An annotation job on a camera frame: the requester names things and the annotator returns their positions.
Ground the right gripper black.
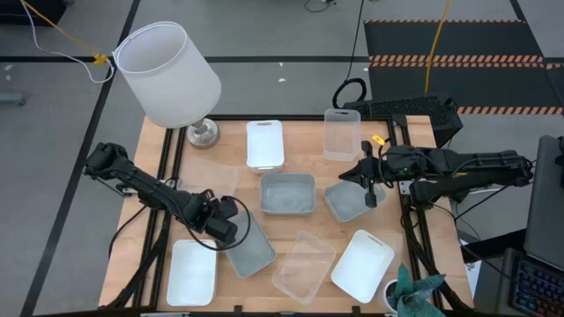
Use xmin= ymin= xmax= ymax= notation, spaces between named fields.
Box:
xmin=338 ymin=140 xmax=406 ymax=209

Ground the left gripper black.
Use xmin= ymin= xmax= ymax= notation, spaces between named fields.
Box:
xmin=189 ymin=188 xmax=240 ymax=244

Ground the gray plastic basket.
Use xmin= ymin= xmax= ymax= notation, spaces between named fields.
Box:
xmin=222 ymin=210 xmax=278 ymax=280
xmin=258 ymin=172 xmax=318 ymax=217
xmin=323 ymin=179 xmax=389 ymax=225

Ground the white plastic basket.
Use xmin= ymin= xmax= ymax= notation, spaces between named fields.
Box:
xmin=245 ymin=119 xmax=286 ymax=175
xmin=330 ymin=228 xmax=396 ymax=305
xmin=166 ymin=238 xmax=219 ymax=307

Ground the white plant pot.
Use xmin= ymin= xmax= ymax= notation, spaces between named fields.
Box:
xmin=382 ymin=278 xmax=400 ymax=314

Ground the teal cloth in cup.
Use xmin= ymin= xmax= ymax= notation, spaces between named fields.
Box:
xmin=387 ymin=262 xmax=448 ymax=317

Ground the white shade table lamp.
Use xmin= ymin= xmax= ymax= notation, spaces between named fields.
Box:
xmin=112 ymin=20 xmax=223 ymax=150

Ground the black hazard-striped floor mat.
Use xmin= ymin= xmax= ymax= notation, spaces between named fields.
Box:
xmin=362 ymin=18 xmax=564 ymax=117

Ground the gray laptop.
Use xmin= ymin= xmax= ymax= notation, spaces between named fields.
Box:
xmin=523 ymin=134 xmax=564 ymax=272

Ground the backlit black keyboard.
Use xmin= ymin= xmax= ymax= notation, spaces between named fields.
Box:
xmin=509 ymin=258 xmax=564 ymax=317

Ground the small gray floor object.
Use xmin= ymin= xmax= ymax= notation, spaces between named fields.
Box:
xmin=0 ymin=91 xmax=27 ymax=107

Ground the black box on floor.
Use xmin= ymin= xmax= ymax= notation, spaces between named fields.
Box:
xmin=0 ymin=0 xmax=68 ymax=26

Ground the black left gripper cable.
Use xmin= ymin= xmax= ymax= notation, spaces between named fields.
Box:
xmin=183 ymin=195 xmax=253 ymax=253

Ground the black aluminium table frame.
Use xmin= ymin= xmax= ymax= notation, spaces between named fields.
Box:
xmin=99 ymin=114 xmax=475 ymax=317

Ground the black hanging cable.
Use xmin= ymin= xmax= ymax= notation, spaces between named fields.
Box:
xmin=331 ymin=0 xmax=368 ymax=110

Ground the long yellow hanging cable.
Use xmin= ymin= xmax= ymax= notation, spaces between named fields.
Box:
xmin=424 ymin=0 xmax=453 ymax=95

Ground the thin black floor cable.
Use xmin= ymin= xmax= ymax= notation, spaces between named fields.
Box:
xmin=303 ymin=0 xmax=337 ymax=14

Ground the white floor cable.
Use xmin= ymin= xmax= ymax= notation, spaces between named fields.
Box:
xmin=19 ymin=0 xmax=116 ymax=85

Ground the yellow cable with plug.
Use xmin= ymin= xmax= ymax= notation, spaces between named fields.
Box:
xmin=19 ymin=0 xmax=109 ymax=68

